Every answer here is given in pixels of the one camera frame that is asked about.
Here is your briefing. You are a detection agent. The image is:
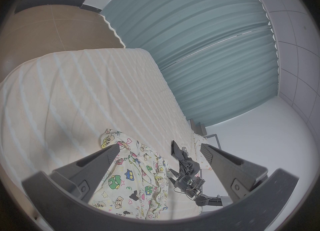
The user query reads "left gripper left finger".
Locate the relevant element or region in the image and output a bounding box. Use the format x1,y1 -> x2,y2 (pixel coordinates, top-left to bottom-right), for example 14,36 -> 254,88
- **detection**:
51,145 -> 121,204

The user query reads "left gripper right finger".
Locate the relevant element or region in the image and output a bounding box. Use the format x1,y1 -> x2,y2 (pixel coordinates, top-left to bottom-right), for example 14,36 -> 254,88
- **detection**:
200,144 -> 268,204

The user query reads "white printed pyjama top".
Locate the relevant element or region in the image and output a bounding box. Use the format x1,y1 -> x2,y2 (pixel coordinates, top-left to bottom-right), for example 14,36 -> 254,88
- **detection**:
87,129 -> 177,220

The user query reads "bed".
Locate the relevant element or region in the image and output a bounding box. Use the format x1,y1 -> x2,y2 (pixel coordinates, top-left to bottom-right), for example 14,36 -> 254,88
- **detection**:
0,48 -> 234,221

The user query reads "black garment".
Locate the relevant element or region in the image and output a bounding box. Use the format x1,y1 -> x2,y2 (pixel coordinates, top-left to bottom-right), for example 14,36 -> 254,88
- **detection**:
171,140 -> 201,178

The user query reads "white printed pillow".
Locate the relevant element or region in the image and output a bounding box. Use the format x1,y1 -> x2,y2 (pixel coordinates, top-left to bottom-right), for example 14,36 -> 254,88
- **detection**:
194,135 -> 213,171

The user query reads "grey bedside table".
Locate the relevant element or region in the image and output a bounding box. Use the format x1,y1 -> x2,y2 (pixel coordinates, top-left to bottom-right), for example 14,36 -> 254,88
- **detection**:
189,119 -> 207,136

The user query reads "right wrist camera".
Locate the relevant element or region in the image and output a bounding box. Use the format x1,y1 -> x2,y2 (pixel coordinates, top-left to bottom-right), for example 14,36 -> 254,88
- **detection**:
192,178 -> 206,190

